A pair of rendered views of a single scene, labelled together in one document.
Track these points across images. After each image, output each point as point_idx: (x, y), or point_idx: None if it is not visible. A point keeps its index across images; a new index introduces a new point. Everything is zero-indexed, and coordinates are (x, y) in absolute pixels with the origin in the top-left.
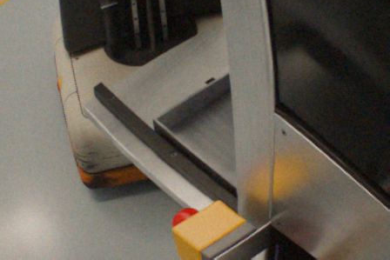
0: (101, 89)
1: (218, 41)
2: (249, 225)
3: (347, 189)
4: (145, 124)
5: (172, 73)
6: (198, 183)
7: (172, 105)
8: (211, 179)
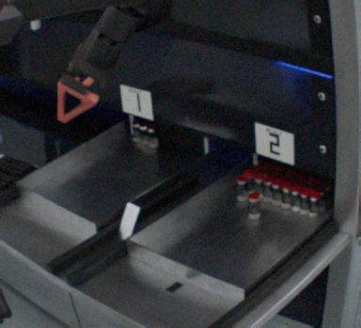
0: None
1: (112, 291)
2: None
3: None
4: (243, 301)
5: (162, 311)
6: (298, 262)
7: (205, 304)
8: (294, 256)
